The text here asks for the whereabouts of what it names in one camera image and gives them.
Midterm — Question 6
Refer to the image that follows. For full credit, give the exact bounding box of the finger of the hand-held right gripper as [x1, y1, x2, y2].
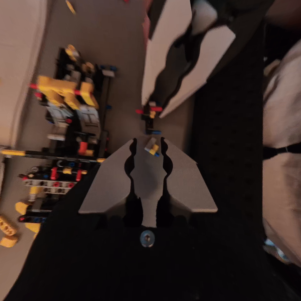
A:
[159, 25, 236, 118]
[141, 0, 193, 107]

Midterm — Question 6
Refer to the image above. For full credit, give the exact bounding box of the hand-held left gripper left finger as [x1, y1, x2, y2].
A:
[78, 138, 144, 227]

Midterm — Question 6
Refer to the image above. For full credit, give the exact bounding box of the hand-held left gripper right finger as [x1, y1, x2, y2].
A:
[156, 137, 218, 227]

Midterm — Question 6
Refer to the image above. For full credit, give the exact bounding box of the small yellow grey lego connector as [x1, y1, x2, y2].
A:
[144, 137, 161, 157]

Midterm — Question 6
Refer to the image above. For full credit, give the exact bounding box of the black yellow lego car chassis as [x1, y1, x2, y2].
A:
[0, 44, 117, 224]

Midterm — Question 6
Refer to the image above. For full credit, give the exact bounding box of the yellow thick lego beam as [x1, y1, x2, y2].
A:
[0, 215, 19, 235]

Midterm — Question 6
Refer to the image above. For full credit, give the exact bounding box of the yellow curved lego piece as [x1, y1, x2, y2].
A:
[0, 235, 19, 248]

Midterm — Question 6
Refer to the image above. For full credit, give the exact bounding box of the black strap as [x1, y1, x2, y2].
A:
[263, 143, 301, 159]

